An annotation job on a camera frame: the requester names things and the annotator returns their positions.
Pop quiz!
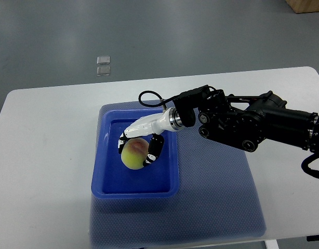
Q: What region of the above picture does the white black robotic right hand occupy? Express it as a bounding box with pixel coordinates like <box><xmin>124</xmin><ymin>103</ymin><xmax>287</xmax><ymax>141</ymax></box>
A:
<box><xmin>118</xmin><ymin>107</ymin><xmax>183</xmax><ymax>167</ymax></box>

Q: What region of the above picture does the green red peach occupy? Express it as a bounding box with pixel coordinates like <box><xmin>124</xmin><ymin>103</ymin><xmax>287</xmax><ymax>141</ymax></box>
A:
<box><xmin>121</xmin><ymin>138</ymin><xmax>149</xmax><ymax>170</ymax></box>

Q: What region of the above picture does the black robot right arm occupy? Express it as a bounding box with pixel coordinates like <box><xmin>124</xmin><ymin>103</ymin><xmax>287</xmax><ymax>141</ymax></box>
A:
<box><xmin>172</xmin><ymin>85</ymin><xmax>319</xmax><ymax>179</ymax></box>

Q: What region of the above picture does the lower metal floor plate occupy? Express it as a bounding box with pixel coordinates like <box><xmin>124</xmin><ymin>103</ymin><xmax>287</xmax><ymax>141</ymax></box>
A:
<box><xmin>97</xmin><ymin>65</ymin><xmax>111</xmax><ymax>76</ymax></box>

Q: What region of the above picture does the metal floor plate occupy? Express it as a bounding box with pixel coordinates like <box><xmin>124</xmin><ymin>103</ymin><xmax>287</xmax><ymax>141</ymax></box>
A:
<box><xmin>97</xmin><ymin>65</ymin><xmax>111</xmax><ymax>76</ymax></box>
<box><xmin>97</xmin><ymin>56</ymin><xmax>110</xmax><ymax>65</ymax></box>

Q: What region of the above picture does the upper metal floor plate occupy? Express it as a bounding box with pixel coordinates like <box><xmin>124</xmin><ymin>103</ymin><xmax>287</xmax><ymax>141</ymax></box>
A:
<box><xmin>97</xmin><ymin>56</ymin><xmax>110</xmax><ymax>65</ymax></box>

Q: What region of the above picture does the blue plastic tray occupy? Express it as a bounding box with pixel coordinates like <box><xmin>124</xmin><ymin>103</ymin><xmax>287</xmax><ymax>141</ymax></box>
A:
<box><xmin>91</xmin><ymin>108</ymin><xmax>179</xmax><ymax>200</ymax></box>

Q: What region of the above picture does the blue mesh table mat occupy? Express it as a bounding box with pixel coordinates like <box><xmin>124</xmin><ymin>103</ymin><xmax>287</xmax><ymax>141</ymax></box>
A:
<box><xmin>90</xmin><ymin>102</ymin><xmax>266</xmax><ymax>248</ymax></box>

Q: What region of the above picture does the white table leg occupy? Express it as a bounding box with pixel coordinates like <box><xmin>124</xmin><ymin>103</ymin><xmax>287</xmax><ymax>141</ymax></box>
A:
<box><xmin>264</xmin><ymin>240</ymin><xmax>279</xmax><ymax>249</ymax></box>

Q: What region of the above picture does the wooden box corner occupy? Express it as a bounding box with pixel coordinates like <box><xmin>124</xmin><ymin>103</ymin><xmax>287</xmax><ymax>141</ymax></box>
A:
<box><xmin>285</xmin><ymin>0</ymin><xmax>319</xmax><ymax>13</ymax></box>

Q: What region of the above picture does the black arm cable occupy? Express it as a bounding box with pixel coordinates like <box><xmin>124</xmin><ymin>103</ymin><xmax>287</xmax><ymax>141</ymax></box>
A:
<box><xmin>138</xmin><ymin>90</ymin><xmax>179</xmax><ymax>111</ymax></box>

